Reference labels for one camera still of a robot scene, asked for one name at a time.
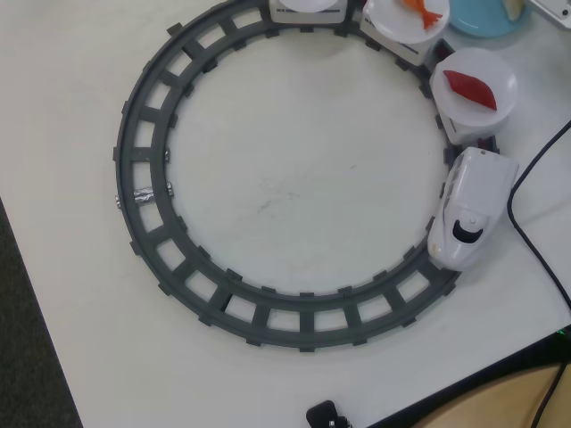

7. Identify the pale yellow sushi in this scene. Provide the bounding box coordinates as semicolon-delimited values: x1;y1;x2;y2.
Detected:
501;0;525;21

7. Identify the white Shinkansen toy locomotive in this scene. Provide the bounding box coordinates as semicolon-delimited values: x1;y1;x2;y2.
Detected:
426;146;521;272

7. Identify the red tuna sushi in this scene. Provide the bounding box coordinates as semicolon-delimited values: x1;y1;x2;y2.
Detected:
443;70;498;111

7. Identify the orange shrimp sushi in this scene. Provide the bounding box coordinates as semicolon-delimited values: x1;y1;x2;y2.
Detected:
403;0;444;30

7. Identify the blue dish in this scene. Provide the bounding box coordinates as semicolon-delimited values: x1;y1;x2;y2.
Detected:
447;0;533;37

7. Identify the grey circular toy train track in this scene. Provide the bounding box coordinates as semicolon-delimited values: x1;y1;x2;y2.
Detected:
111;0;501;356

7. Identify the silver foil tape strip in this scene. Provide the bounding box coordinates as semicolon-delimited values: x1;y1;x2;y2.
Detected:
113;181;175;210

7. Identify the small black device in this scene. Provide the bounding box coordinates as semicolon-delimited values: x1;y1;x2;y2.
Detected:
306;399;350;428

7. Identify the light wooden furniture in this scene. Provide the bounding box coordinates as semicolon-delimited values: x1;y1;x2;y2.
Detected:
417;360;571;428

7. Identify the white plastic device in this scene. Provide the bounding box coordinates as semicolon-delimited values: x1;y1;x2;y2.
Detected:
528;0;571;30

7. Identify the black cable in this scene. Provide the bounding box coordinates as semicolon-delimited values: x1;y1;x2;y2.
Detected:
507;119;571;311
529;363;571;428

